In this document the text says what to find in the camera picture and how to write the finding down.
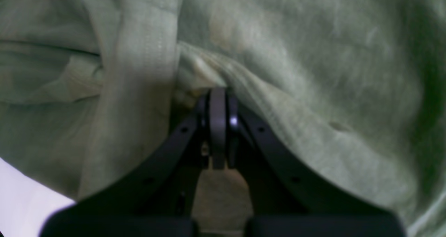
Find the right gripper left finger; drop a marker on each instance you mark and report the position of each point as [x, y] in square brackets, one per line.
[155, 199]

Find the green t-shirt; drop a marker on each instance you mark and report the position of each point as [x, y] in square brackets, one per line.
[355, 88]

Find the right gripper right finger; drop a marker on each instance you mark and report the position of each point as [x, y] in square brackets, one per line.
[288, 198]

